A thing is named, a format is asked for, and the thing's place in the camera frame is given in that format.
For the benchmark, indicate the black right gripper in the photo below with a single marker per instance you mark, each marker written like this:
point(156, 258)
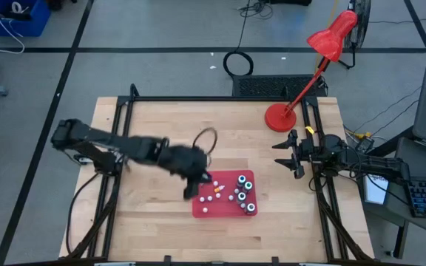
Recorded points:
point(303, 151)

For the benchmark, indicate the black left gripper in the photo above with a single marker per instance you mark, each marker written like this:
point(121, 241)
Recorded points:
point(183, 164)

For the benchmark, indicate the small orange food coloring bottle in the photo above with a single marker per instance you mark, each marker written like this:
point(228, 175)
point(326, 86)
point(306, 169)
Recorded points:
point(217, 190)

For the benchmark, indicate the large blue-tipped food coloring bottle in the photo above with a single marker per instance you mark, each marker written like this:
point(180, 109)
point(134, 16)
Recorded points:
point(241, 180)

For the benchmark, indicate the large black-tipped food coloring bottle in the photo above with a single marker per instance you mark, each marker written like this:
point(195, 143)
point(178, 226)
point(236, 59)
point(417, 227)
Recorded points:
point(241, 196)

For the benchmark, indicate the large green-tipped food coloring bottle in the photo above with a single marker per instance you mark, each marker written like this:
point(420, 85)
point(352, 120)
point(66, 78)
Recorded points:
point(248, 184)

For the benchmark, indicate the large purple-tipped food coloring bottle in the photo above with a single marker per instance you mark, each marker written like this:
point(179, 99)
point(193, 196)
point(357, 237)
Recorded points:
point(250, 208)

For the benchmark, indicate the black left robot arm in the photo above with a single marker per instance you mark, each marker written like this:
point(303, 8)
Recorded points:
point(135, 149)

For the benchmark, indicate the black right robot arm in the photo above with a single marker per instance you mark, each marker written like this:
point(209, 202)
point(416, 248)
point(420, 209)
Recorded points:
point(375, 164)

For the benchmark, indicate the yellow tape tag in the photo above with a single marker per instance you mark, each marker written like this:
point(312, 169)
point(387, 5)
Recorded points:
point(309, 129)

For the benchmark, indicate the red desk lamp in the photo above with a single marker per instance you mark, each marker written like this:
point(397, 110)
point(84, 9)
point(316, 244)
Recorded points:
point(281, 118)

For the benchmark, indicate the pink translucent plastic bin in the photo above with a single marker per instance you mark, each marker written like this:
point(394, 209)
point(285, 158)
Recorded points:
point(224, 212)

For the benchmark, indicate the black perforated floor mat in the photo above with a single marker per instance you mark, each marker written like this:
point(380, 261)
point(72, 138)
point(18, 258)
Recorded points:
point(272, 85)

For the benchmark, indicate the white printed paper sheet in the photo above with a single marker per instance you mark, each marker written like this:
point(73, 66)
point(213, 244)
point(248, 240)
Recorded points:
point(375, 192)

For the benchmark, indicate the gray keyboard desk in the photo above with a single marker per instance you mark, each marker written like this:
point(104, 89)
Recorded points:
point(424, 162)

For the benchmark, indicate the black floor fan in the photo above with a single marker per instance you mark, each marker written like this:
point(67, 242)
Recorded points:
point(362, 26)

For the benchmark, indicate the blue plastic crate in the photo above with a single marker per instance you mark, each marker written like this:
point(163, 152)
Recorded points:
point(35, 22)

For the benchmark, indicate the black metal table frame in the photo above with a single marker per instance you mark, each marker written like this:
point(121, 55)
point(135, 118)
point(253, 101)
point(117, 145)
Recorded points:
point(216, 98)

